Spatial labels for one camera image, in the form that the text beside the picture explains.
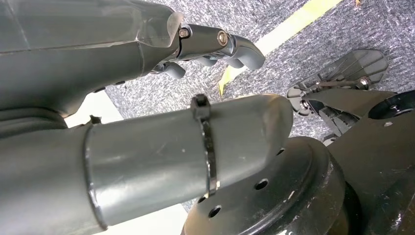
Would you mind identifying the white table foot bar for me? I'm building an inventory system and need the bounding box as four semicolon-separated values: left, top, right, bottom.
64;90;189;235

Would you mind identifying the black zip tie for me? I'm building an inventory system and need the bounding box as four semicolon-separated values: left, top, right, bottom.
190;94;221;198

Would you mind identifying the yellow floor tape strip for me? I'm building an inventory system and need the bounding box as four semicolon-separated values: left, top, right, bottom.
218;0;345;96

